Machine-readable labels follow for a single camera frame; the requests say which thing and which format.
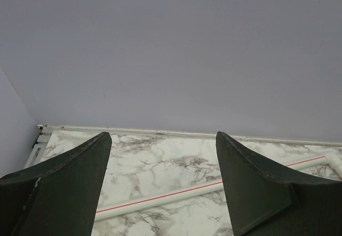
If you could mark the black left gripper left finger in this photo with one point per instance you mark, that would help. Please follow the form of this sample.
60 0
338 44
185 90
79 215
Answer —
58 196

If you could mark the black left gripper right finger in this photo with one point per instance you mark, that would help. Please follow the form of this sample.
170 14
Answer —
267 198

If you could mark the white PVC pipe frame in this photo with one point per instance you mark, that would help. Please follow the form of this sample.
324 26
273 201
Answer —
328 158

